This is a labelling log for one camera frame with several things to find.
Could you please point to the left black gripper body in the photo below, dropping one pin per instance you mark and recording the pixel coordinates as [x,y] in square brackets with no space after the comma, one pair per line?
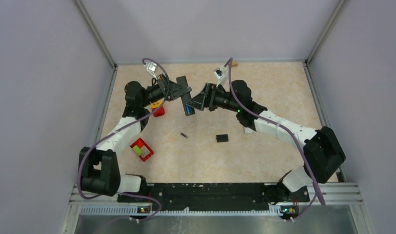
[156,92]

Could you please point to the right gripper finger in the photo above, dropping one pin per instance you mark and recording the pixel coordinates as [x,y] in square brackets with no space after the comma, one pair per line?
[198,105]
[203,94]

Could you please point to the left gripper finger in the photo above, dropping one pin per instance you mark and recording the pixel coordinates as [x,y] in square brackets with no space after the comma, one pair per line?
[175,93]
[179,84]

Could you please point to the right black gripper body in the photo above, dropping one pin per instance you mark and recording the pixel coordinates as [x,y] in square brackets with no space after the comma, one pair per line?
[219,99]

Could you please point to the blue battery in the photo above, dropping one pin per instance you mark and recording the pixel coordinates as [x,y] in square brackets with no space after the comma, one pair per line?
[189,111]

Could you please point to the black battery cover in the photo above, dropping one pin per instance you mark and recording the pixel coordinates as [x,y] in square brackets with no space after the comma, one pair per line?
[222,138]

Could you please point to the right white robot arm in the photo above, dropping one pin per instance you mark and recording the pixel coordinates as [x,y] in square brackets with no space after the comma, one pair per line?
[321,151]

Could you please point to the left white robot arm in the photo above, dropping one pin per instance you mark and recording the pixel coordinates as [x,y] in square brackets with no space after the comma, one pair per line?
[98,171]

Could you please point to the red yellow toy block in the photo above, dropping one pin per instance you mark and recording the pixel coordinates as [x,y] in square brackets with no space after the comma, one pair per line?
[157,108]

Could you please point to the red toy basket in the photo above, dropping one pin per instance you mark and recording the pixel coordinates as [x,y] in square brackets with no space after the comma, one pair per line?
[147,150]

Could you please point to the green block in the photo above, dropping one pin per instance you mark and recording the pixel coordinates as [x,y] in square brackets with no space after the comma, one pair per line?
[137,150]

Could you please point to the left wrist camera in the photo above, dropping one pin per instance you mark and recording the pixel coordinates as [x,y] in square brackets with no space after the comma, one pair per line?
[151,69]

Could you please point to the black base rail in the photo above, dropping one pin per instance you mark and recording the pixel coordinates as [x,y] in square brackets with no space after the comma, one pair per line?
[218,196]

